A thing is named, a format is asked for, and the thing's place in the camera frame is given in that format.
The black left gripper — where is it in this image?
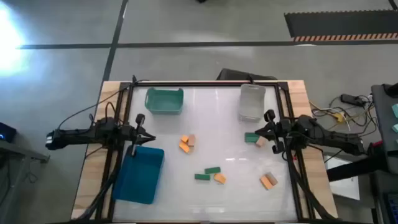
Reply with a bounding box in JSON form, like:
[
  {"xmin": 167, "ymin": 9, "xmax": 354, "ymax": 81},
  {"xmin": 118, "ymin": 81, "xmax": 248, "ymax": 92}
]
[{"xmin": 124, "ymin": 113, "xmax": 156, "ymax": 157}]

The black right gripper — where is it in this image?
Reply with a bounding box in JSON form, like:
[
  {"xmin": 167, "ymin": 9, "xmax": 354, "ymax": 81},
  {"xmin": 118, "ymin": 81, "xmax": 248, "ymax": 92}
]
[{"xmin": 254, "ymin": 109, "xmax": 293, "ymax": 156}]

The blue plastic bin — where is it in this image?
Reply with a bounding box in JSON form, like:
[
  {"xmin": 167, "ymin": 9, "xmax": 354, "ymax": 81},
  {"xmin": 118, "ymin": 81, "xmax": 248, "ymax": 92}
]
[{"xmin": 112, "ymin": 145, "xmax": 165, "ymax": 205}]

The white plastic bin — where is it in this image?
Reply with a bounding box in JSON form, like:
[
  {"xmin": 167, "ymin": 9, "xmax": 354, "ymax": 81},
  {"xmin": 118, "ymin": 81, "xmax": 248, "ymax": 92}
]
[{"xmin": 238, "ymin": 83, "xmax": 267, "ymax": 123}]

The teal plastic bin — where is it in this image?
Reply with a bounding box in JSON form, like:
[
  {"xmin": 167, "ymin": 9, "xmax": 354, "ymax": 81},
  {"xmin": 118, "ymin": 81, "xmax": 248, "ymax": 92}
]
[{"xmin": 144, "ymin": 87, "xmax": 185, "ymax": 116}]

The black box behind table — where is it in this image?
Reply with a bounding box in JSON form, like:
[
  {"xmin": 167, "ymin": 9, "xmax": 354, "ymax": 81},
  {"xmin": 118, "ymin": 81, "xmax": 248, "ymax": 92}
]
[{"xmin": 216, "ymin": 68, "xmax": 278, "ymax": 82}]

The black power strip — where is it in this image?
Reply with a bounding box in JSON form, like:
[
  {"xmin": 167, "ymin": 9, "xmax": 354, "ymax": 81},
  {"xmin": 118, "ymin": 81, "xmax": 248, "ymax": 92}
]
[{"xmin": 340, "ymin": 93, "xmax": 367, "ymax": 107}]

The white paper sheet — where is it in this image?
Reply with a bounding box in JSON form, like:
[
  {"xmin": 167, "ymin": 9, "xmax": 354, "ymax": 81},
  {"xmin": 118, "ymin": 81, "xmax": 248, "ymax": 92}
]
[{"xmin": 323, "ymin": 154, "xmax": 361, "ymax": 201}]

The black beam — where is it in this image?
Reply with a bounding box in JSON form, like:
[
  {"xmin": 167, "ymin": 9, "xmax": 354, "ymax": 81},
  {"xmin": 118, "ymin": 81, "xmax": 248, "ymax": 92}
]
[{"xmin": 326, "ymin": 155, "xmax": 388, "ymax": 182}]

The gray side table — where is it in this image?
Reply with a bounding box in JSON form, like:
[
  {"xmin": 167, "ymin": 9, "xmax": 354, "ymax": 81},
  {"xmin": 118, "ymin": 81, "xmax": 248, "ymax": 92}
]
[{"xmin": 371, "ymin": 83, "xmax": 398, "ymax": 175}]

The gray metal table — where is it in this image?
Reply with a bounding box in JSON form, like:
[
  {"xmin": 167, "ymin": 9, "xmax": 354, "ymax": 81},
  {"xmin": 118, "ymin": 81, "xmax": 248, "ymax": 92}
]
[{"xmin": 0, "ymin": 139, "xmax": 50, "ymax": 224}]

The black hazard-striped floor mat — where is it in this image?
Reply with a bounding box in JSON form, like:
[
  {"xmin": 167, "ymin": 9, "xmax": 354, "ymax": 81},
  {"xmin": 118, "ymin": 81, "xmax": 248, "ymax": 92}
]
[{"xmin": 284, "ymin": 9, "xmax": 398, "ymax": 43}]

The black device with blue light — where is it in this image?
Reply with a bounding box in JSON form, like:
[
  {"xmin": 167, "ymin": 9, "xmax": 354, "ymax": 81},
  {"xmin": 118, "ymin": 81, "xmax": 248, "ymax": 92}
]
[{"xmin": 0, "ymin": 121, "xmax": 17, "ymax": 144}]

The long black cable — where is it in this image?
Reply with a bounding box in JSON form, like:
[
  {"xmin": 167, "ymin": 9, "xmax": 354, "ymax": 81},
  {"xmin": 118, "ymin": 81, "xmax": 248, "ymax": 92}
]
[{"xmin": 57, "ymin": 79, "xmax": 150, "ymax": 130}]

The black aluminium table frame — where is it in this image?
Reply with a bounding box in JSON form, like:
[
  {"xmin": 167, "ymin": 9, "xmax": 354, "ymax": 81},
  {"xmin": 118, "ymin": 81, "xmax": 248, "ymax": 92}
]
[{"xmin": 93, "ymin": 80, "xmax": 333, "ymax": 223}]

